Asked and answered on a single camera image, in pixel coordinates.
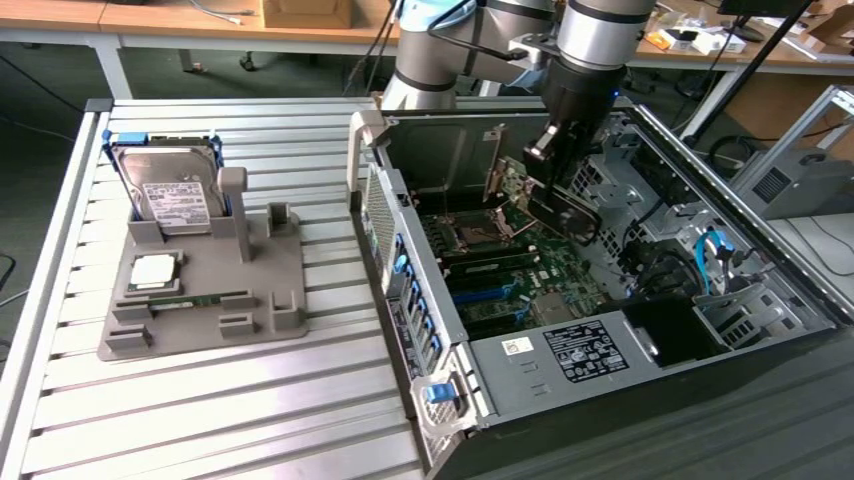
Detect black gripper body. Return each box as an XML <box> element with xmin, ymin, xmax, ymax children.
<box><xmin>540</xmin><ymin>62</ymin><xmax>629</xmax><ymax>190</ymax></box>

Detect graphics card with black fan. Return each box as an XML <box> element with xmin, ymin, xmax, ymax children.
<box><xmin>480</xmin><ymin>122</ymin><xmax>603</xmax><ymax>247</ymax></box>

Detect metal socket cover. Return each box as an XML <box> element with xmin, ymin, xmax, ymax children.
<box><xmin>496</xmin><ymin>207</ymin><xmax>536</xmax><ymax>237</ymax></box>

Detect perforated metal drive cage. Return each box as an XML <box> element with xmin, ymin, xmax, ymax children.
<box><xmin>572</xmin><ymin>124</ymin><xmax>675</xmax><ymax>241</ymax></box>

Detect yellow black small box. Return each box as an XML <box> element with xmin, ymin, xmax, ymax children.
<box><xmin>656</xmin><ymin>27</ymin><xmax>701</xmax><ymax>54</ymax></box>

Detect CPU socket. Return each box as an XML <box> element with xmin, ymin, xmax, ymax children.
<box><xmin>452</xmin><ymin>212</ymin><xmax>508</xmax><ymax>249</ymax></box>

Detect white small box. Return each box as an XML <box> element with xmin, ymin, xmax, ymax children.
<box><xmin>692</xmin><ymin>32</ymin><xmax>747</xmax><ymax>56</ymax></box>

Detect black tripod pole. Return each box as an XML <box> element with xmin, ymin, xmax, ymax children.
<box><xmin>679</xmin><ymin>0</ymin><xmax>819</xmax><ymax>146</ymax></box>

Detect installed RAM stick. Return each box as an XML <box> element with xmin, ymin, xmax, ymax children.
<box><xmin>440</xmin><ymin>251</ymin><xmax>540</xmax><ymax>280</ymax></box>

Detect green motherboard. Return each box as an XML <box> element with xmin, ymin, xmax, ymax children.
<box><xmin>416</xmin><ymin>187</ymin><xmax>612</xmax><ymax>336</ymax></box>

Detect black monitor stand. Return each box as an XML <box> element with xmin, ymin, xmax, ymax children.
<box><xmin>716</xmin><ymin>0</ymin><xmax>767</xmax><ymax>44</ymax></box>

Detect grey chipset heatsink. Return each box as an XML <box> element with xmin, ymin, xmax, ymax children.
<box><xmin>532</xmin><ymin>293</ymin><xmax>580</xmax><ymax>322</ymax></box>

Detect wooden desk white legs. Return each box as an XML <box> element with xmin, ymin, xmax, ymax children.
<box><xmin>0</xmin><ymin>0</ymin><xmax>401</xmax><ymax>101</ymax></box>
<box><xmin>625</xmin><ymin>0</ymin><xmax>854</xmax><ymax>151</ymax></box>

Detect grey computer tower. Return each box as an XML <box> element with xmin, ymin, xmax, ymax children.
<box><xmin>729</xmin><ymin>147</ymin><xmax>854</xmax><ymax>221</ymax></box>

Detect cardboard box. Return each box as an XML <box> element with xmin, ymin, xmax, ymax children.
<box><xmin>803</xmin><ymin>2</ymin><xmax>854</xmax><ymax>49</ymax></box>
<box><xmin>261</xmin><ymin>0</ymin><xmax>353</xmax><ymax>30</ymax></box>

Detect grey metal disk bay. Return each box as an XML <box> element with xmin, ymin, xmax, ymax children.
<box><xmin>692</xmin><ymin>287</ymin><xmax>812</xmax><ymax>351</ymax></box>

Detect grey power supply unit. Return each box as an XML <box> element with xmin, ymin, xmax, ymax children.
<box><xmin>465</xmin><ymin>310</ymin><xmax>661</xmax><ymax>419</ymax></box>

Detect hard disk in blue caddy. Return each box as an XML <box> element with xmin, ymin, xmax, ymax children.
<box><xmin>100</xmin><ymin>128</ymin><xmax>232</xmax><ymax>236</ymax></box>

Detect open black PC case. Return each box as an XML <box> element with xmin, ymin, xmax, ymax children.
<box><xmin>345</xmin><ymin>97</ymin><xmax>854</xmax><ymax>480</ymax></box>

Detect green RAM stick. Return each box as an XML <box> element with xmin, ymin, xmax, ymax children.
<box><xmin>146</xmin><ymin>294</ymin><xmax>225</xmax><ymax>309</ymax></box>

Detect grey parts rack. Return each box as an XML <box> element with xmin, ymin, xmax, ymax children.
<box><xmin>96</xmin><ymin>167</ymin><xmax>312</xmax><ymax>364</ymax></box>

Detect silver CPU chip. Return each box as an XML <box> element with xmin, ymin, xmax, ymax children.
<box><xmin>128</xmin><ymin>254</ymin><xmax>182</xmax><ymax>291</ymax></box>

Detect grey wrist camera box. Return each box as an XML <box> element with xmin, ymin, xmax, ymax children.
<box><xmin>507</xmin><ymin>32</ymin><xmax>560</xmax><ymax>71</ymax></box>

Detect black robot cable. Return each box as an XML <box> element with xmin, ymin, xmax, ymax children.
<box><xmin>425</xmin><ymin>0</ymin><xmax>525</xmax><ymax>62</ymax></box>

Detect black wire bundle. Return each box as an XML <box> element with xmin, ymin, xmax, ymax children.
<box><xmin>616</xmin><ymin>238</ymin><xmax>701</xmax><ymax>301</ymax></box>

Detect blue wire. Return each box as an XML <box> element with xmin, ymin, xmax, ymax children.
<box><xmin>691</xmin><ymin>225</ymin><xmax>736</xmax><ymax>297</ymax></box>

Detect aluminium profile frame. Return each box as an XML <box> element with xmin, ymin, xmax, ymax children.
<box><xmin>765</xmin><ymin>83</ymin><xmax>854</xmax><ymax>151</ymax></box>

